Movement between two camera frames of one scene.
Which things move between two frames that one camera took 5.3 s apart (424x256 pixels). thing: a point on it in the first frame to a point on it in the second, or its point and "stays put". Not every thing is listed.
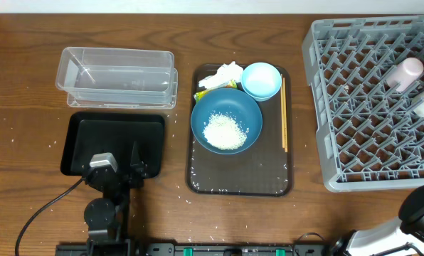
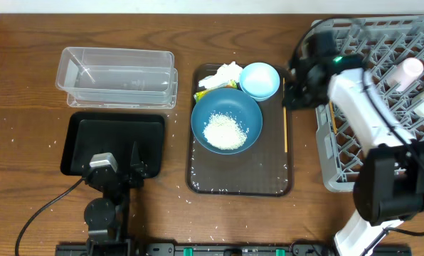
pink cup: (407, 75) stays put
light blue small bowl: (261, 80) stays put
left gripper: (136, 169) stays put
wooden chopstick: (282, 107) to (333, 119)
